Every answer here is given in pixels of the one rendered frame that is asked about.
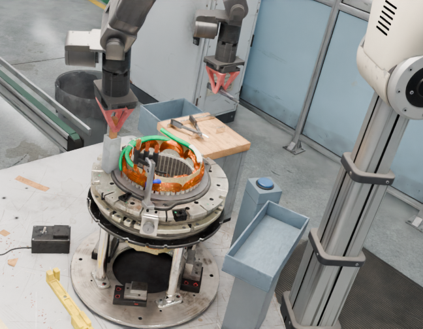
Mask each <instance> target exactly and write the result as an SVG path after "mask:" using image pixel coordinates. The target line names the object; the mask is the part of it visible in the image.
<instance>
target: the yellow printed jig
mask: <svg viewBox="0 0 423 329"><path fill-rule="evenodd" d="M59 281H60V270H59V268H58V267H57V268H53V272H52V271H51V270H48V271H46V282H47V284H48V285H49V286H50V288H51V289H52V290H53V292H54V293H55V295H56V296H57V297H58V299H59V301H60V302H61V303H62V304H63V306H64V307H65V309H66V310H67V311H68V313H69V315H70V316H71V324H72V326H73V327H74V329H94V328H93V327H92V325H91V321H90V320H89V318H88V317H87V315H86V314H85V313H84V311H80V309H79V308H78V306H77V305H76V304H75V303H74V301H73V300H72V298H71V297H70V296H69V294H68V293H67V291H66V290H65V289H64V288H63V286H62V285H61V283H60V282H59Z"/></svg>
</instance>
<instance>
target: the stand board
mask: <svg viewBox="0 0 423 329"><path fill-rule="evenodd" d="M207 115H210V113H208V112H207V113H203V114H197V115H193V117H194V118H197V117H201V116H207ZM185 119H189V116H187V117H181V118H177V119H175V120H177V121H181V120H185ZM167 123H170V120H167V121H161V122H158V123H157V130H158V131H159V132H160V129H161V128H164V129H165V130H167V131H168V132H169V133H171V134H173V135H174V136H177V137H178V138H181V139H182V140H185V141H186V142H188V143H190V144H192V145H194V147H195V148H196V149H197V150H198V151H199V152H201V153H203V154H204V156H203V157H204V158H208V157H209V158H210V159H212V160H213V159H218V158H220V157H225V156H227V155H232V154H235V153H239V152H242V151H247V150H249V148H250V145H251V143H250V142H249V141H247V140H246V139H245V138H243V137H242V136H240V135H239V134H238V133H236V132H235V131H233V130H232V129H231V128H230V127H228V126H226V125H225V124H224V123H222V122H221V121H219V120H218V119H217V118H214V119H208V120H205V121H199V122H197V124H198V126H199V128H200V131H201V132H202V133H204V134H206V135H207V136H209V138H208V137H206V136H204V135H202V137H203V138H204V139H201V138H196V139H193V140H192V139H191V137H192V132H190V131H187V130H185V129H179V128H177V127H171V128H166V126H167ZM184 126H186V127H189V128H192V129H194V130H196V128H194V127H193V126H194V125H193V124H192V123H190V124H186V125H184ZM222 126H225V131H224V132H223V133H218V134H216V130H217V127H222ZM161 133H162V132H161ZM162 134H163V133H162ZM163 135H165V134H163ZM165 136H166V137H168V136H167V135H165ZM168 138H169V137H168Z"/></svg>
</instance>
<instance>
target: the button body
mask: <svg viewBox="0 0 423 329"><path fill-rule="evenodd" d="M263 178H268V179H270V180H272V182H273V183H274V188H273V189H272V190H264V189H261V188H259V187H257V185H256V181H257V180H258V179H260V178H249V179H247V183H246V186H245V191H244V194H243V198H242V203H241V206H240V210H239V214H238V218H237V221H236V226H235V229H234V233H233V237H232V241H231V245H230V248H231V247H232V246H233V244H234V243H235V242H236V240H237V239H238V238H239V237H240V235H241V234H242V233H243V231H244V230H245V229H246V228H247V226H248V225H249V224H250V222H251V221H252V220H253V219H254V218H255V216H256V215H257V213H258V212H259V211H260V210H261V209H262V207H263V206H264V205H265V203H267V201H268V200H269V201H271V202H274V203H276V204H279V201H280V198H281V194H282V190H281V189H280V188H279V187H278V186H277V184H276V183H275V182H274V181H273V179H272V178H271V177H263Z"/></svg>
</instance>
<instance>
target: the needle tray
mask: <svg viewBox="0 0 423 329"><path fill-rule="evenodd" d="M308 222H309V217H306V216H304V215H302V214H300V213H297V212H295V211H292V210H290V209H288V208H285V207H283V206H280V205H279V204H276V203H274V202H271V201H269V200H268V201H267V203H265V205H264V206H263V207H262V209H261V210H260V211H259V212H258V213H257V215H256V216H255V218H254V219H253V220H252V221H251V222H250V224H249V225H248V226H247V228H246V229H245V230H244V231H243V233H242V234H241V235H240V237H239V238H238V239H237V240H236V242H235V243H234V244H233V246H232V247H231V248H230V249H229V250H228V252H227V253H226V255H225V258H224V261H223V266H222V269H221V270H222V271H224V272H226V273H228V274H230V275H232V276H234V277H235V278H234V283H233V286H232V290H231V293H230V297H229V300H228V304H227V309H226V311H225V316H224V319H223V323H222V326H221V329H259V328H260V326H261V325H262V323H263V321H264V320H265V318H266V314H267V312H268V308H269V306H270V302H271V300H272V296H273V294H274V290H275V287H276V285H277V281H278V279H279V275H280V273H281V271H282V269H283V267H284V266H285V265H286V263H287V261H288V259H289V258H290V256H291V255H292V252H293V251H294V249H295V248H296V246H297V245H298V242H299V241H300V239H301V238H302V236H303V235H304V232H305V231H306V227H307V224H308Z"/></svg>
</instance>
